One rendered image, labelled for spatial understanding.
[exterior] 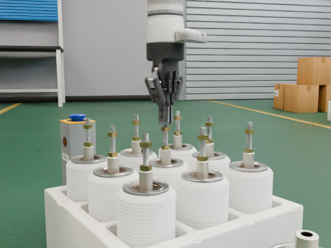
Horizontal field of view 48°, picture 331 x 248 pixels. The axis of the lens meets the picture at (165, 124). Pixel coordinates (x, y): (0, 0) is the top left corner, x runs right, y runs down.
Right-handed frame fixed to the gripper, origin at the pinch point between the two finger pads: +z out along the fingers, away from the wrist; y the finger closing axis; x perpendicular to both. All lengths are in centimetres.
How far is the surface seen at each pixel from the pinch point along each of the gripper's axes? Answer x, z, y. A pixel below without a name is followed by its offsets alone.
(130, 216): 4.6, 13.1, 20.8
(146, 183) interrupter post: 5.2, 9.0, 17.0
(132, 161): -8.8, 10.9, -1.1
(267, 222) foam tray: 21.3, 18.1, 1.6
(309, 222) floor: 24, 35, -45
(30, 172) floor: -90, 35, -47
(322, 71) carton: 4, -9, -368
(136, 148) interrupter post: -9.8, 8.8, -4.7
